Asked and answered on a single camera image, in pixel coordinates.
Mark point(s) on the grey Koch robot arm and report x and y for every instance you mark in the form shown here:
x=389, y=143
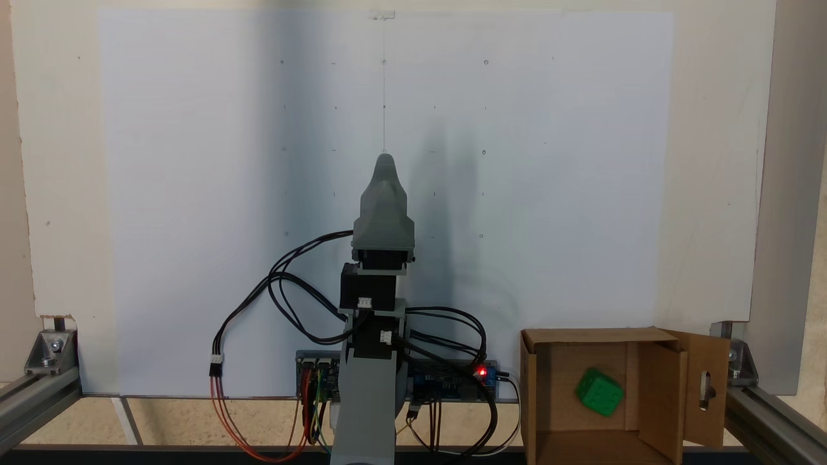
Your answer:
x=366, y=400

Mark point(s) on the large white paper sheet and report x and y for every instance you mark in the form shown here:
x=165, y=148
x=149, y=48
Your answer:
x=194, y=194

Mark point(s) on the metal corner bracket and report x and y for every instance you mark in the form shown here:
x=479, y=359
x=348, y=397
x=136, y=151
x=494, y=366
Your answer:
x=740, y=361
x=50, y=352

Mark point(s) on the green dice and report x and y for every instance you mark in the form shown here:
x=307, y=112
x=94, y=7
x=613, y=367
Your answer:
x=599, y=392

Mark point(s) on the aluminium frame rail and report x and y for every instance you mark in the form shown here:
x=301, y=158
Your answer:
x=775, y=426
x=35, y=400

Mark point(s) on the clear tape strip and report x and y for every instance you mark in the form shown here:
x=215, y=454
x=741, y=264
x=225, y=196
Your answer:
x=382, y=15

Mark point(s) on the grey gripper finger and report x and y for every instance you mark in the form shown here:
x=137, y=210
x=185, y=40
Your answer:
x=385, y=192

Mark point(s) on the blue circuit board red LED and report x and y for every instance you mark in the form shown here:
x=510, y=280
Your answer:
x=446, y=381

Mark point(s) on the brown cardboard box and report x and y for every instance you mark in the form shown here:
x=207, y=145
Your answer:
x=555, y=394

